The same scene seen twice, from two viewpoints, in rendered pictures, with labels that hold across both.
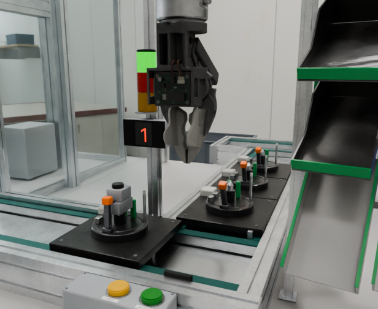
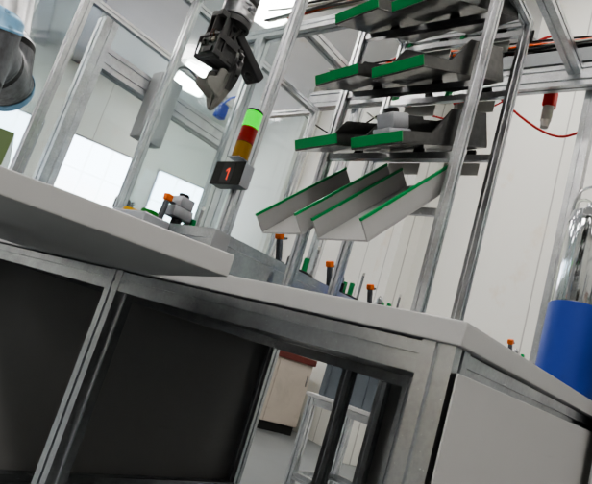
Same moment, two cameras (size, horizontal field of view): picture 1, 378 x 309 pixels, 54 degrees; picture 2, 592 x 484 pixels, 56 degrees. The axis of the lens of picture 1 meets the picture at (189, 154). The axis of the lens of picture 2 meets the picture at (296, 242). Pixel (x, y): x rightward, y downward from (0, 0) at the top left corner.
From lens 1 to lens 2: 98 cm
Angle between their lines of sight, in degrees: 32
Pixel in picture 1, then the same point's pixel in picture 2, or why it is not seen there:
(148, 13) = (268, 88)
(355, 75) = (344, 72)
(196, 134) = (219, 85)
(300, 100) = (334, 125)
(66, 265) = not seen: hidden behind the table
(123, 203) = (181, 208)
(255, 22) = (508, 278)
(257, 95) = not seen: hidden behind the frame
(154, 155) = (232, 200)
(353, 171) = (327, 138)
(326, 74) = (330, 76)
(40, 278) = not seen: hidden behind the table
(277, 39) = (532, 303)
